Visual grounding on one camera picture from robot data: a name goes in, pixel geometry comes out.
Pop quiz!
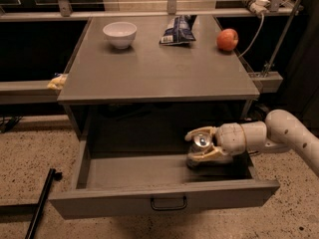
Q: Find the blue chip bag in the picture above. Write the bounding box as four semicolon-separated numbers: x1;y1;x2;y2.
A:
159;15;196;45

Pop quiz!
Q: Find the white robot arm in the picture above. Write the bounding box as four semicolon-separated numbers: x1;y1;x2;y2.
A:
184;110;319;175

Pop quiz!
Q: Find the white power cable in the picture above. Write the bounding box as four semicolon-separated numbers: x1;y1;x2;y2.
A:
237;13;265;59

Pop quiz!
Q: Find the black drawer handle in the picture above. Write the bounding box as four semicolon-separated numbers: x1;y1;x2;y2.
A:
151;196;187;211

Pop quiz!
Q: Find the open grey top drawer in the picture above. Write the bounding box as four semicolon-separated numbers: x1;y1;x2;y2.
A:
48;129;280;221

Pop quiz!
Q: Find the black pole on floor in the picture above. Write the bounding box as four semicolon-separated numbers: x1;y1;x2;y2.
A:
25;168;62;239

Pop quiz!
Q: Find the red apple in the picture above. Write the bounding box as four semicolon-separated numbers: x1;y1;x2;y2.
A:
216;29;238;51

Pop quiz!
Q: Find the silver blue redbull can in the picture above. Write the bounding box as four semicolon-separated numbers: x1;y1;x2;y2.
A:
186;133;213;168

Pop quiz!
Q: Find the white ceramic bowl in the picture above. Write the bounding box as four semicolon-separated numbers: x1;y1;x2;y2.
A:
103;22;138;49

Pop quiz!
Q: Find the grey metal rail frame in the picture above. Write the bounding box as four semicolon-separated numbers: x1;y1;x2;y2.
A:
0;0;303;105

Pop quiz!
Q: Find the white power strip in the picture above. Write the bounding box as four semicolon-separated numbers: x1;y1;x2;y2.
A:
240;0;270;17

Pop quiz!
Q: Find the grey cabinet with top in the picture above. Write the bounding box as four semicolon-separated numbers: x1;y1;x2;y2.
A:
56;15;260;141

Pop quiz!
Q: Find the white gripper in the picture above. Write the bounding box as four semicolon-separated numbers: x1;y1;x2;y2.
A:
184;123;246;165

